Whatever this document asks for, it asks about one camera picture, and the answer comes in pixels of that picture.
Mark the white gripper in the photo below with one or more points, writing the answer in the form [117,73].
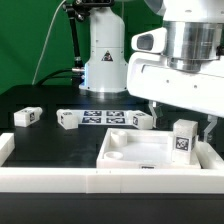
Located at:
[182,66]

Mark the white square tabletop part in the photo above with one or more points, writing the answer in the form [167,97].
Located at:
[143,149]

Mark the white U-shaped obstacle fence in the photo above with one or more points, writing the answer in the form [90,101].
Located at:
[91,180]

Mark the sheet of fiducial markers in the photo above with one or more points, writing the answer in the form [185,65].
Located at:
[102,117]

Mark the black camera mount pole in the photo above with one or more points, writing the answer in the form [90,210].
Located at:
[75,14]

